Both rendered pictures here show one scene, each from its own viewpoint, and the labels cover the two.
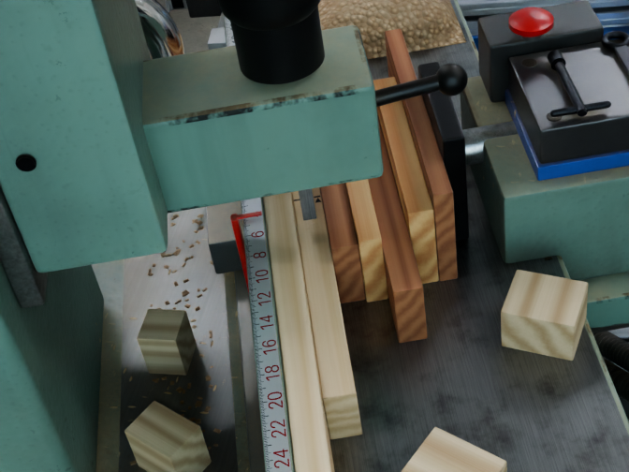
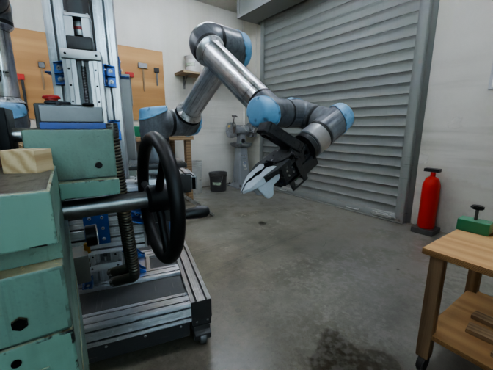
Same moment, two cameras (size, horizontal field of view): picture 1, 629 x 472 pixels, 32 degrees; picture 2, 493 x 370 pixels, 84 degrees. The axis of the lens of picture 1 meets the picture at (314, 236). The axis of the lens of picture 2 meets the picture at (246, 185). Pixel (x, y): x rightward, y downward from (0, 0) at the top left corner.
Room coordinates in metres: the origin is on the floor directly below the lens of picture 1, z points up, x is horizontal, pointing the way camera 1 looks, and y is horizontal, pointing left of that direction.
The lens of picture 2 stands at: (-0.05, -0.18, 0.96)
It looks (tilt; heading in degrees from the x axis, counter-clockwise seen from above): 12 degrees down; 326
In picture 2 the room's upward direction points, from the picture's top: straight up
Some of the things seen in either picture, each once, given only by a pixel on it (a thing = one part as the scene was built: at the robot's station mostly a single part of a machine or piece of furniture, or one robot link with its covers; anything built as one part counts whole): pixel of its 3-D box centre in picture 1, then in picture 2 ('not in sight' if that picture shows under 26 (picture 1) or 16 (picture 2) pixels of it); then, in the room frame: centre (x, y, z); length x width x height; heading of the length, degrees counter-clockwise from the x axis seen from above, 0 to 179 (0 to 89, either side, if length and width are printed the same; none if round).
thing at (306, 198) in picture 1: (304, 186); not in sight; (0.55, 0.00, 0.97); 0.01 x 0.01 x 0.05; 0
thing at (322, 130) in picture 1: (261, 126); not in sight; (0.55, 0.02, 1.03); 0.14 x 0.07 x 0.09; 90
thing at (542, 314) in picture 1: (544, 314); (28, 160); (0.46, -0.13, 0.92); 0.05 x 0.04 x 0.03; 61
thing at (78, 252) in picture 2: not in sight; (64, 267); (0.81, -0.14, 0.58); 0.12 x 0.08 x 0.08; 90
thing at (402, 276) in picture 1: (382, 199); not in sight; (0.58, -0.05, 0.92); 0.23 x 0.02 x 0.05; 0
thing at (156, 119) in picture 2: not in sight; (155, 121); (1.15, -0.51, 0.98); 0.13 x 0.12 x 0.14; 100
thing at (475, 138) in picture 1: (485, 143); (28, 134); (0.59, -0.13, 0.95); 0.09 x 0.07 x 0.09; 0
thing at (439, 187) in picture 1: (418, 147); not in sight; (0.62, -0.09, 0.94); 0.20 x 0.01 x 0.08; 0
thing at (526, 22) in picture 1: (531, 22); (50, 98); (0.63, -0.17, 1.02); 0.03 x 0.03 x 0.01
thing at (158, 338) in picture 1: (167, 342); not in sight; (0.58, 0.13, 0.82); 0.03 x 0.03 x 0.04; 73
